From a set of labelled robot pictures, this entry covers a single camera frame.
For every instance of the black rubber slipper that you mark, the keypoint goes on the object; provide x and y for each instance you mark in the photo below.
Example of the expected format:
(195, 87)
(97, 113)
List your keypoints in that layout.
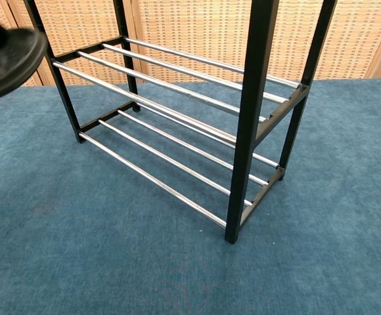
(6, 59)

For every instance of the black metal shoe rack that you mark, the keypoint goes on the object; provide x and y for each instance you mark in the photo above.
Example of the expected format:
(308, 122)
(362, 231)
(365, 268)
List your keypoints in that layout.
(243, 131)

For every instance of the blue carpet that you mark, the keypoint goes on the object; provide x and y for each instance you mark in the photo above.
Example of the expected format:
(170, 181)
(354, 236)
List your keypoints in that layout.
(111, 246)

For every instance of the woven rattan folding screen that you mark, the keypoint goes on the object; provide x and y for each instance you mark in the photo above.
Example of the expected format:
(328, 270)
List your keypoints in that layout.
(193, 33)

